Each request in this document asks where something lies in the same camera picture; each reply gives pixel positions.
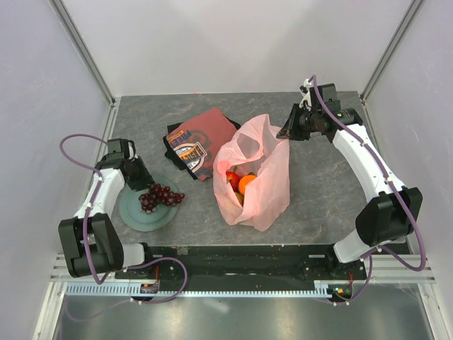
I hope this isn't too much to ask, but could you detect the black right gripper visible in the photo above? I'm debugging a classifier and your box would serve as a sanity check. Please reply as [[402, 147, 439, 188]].
[[277, 103, 321, 141]]

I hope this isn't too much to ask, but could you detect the dark red grape bunch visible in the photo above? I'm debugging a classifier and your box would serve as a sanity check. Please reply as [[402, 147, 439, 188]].
[[138, 183, 185, 214]]

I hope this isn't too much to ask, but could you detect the pink plastic bag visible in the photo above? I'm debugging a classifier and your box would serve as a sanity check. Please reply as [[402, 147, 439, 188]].
[[213, 114, 290, 232]]

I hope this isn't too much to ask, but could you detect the orange fruit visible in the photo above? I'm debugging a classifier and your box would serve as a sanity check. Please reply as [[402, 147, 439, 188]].
[[238, 174, 256, 196]]

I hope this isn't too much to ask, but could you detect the red apple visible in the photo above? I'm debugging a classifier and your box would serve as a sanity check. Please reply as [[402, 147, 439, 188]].
[[226, 171, 241, 191]]

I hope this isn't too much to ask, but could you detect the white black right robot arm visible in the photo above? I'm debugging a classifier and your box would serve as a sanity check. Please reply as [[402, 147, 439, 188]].
[[276, 76, 426, 279]]

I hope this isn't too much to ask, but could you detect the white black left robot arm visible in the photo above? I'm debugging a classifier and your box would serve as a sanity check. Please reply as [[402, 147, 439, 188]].
[[58, 134, 156, 285]]

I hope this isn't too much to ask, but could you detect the grey green plate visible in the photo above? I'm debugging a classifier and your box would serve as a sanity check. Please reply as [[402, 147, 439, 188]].
[[118, 175, 179, 232]]

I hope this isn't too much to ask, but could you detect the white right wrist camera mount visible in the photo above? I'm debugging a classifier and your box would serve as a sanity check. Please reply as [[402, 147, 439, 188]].
[[299, 77, 314, 111]]

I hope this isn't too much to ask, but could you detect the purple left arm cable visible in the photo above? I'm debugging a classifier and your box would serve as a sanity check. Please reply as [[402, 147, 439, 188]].
[[59, 133, 188, 322]]

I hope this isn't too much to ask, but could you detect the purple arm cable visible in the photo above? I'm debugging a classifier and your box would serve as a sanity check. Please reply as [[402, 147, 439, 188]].
[[59, 133, 188, 322], [307, 74, 428, 307]]

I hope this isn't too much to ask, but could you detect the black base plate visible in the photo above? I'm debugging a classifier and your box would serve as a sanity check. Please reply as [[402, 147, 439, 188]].
[[115, 244, 367, 291]]

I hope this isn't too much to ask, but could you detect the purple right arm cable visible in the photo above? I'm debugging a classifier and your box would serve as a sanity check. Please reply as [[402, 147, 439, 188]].
[[307, 74, 428, 307]]

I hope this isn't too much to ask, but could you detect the white slotted cable duct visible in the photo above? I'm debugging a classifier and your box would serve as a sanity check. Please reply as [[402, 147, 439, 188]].
[[65, 281, 337, 298]]

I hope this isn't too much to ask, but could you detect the front aluminium rail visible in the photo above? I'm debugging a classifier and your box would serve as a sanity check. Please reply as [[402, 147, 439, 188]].
[[49, 253, 437, 283]]

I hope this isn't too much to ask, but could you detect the left aluminium frame post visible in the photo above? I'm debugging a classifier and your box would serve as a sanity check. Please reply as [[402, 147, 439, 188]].
[[49, 0, 115, 106]]

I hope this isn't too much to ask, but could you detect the aluminium frame post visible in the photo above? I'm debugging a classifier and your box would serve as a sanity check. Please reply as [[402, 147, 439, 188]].
[[360, 0, 425, 104], [49, 0, 115, 106]]

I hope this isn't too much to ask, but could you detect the right aluminium frame post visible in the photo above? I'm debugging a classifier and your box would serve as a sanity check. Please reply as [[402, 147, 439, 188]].
[[360, 0, 425, 104]]

